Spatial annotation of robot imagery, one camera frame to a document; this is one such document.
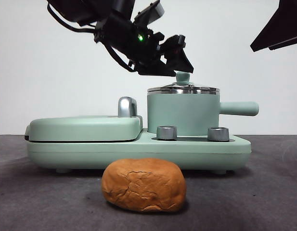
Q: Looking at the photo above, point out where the glass pot lid green knob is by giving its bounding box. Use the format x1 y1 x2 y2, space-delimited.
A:
147 71 221 94

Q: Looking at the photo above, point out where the brown potato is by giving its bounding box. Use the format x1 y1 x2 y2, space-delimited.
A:
101 158 187 213

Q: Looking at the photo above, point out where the silver control knob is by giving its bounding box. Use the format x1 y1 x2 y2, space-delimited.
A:
156 125 177 141
207 127 230 142

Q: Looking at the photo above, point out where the mint green griddle cover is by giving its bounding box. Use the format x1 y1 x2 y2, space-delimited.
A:
24 115 143 142

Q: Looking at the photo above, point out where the mint green breakfast machine base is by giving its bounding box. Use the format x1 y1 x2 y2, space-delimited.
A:
26 128 252 174

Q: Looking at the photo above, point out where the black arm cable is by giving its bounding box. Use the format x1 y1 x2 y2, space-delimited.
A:
46 1 97 33
104 42 139 73

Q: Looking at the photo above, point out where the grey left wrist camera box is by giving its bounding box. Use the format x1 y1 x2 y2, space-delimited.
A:
133 0 166 25

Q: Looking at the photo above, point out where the chrome griddle hinge handle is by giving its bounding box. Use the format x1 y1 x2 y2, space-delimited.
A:
117 96 139 118

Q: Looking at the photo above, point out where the mint green pot with handle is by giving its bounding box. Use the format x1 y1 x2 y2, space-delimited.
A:
147 90 260 136

